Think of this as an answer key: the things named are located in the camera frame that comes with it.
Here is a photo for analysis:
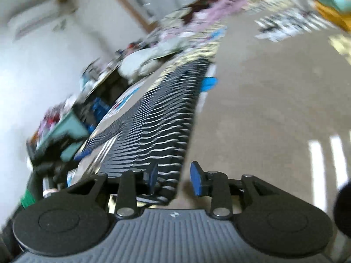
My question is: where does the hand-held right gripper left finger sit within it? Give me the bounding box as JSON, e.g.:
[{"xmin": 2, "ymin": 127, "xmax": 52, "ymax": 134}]
[{"xmin": 67, "ymin": 161, "xmax": 159, "ymax": 220}]

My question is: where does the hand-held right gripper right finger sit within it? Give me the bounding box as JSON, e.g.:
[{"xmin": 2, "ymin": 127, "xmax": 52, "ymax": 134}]
[{"xmin": 190, "ymin": 161, "xmax": 281, "ymax": 220}]

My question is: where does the black white striped shirt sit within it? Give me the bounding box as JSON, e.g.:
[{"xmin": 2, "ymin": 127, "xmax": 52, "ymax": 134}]
[{"xmin": 82, "ymin": 57, "xmax": 213, "ymax": 205}]

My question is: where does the blue bag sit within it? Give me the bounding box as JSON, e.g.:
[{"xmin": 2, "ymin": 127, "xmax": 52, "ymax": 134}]
[{"xmin": 87, "ymin": 95, "xmax": 111, "ymax": 130}]

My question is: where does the teal storage bin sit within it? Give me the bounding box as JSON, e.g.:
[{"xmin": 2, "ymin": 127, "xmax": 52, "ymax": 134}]
[{"xmin": 35, "ymin": 112, "xmax": 90, "ymax": 163}]

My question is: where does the cartoon mouse printed blanket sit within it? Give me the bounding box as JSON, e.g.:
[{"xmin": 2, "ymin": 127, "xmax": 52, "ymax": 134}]
[{"xmin": 66, "ymin": 5, "xmax": 351, "ymax": 225}]

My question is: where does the wooden desk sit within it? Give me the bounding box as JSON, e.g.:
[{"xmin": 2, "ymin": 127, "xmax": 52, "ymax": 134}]
[{"xmin": 82, "ymin": 60, "xmax": 130, "ymax": 107}]

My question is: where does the grey puffer jacket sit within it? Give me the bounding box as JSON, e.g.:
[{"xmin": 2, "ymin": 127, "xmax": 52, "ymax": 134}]
[{"xmin": 117, "ymin": 36, "xmax": 190, "ymax": 84}]

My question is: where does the cluttered side table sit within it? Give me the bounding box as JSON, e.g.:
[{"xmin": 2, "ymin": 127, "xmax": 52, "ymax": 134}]
[{"xmin": 79, "ymin": 41, "xmax": 143, "ymax": 89}]

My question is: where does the purple quilt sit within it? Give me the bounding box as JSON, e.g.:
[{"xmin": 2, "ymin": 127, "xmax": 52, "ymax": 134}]
[{"xmin": 165, "ymin": 0, "xmax": 248, "ymax": 37}]

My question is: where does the white air conditioner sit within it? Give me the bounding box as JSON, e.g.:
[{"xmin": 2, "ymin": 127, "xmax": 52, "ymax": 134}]
[{"xmin": 8, "ymin": 0, "xmax": 78, "ymax": 39}]

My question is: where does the yellow folded garment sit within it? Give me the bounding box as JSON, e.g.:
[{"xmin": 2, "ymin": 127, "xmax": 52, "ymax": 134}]
[{"xmin": 313, "ymin": 1, "xmax": 351, "ymax": 31}]

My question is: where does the wooden window frame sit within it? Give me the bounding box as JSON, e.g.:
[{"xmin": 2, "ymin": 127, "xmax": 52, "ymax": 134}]
[{"xmin": 97, "ymin": 0, "xmax": 160, "ymax": 32}]

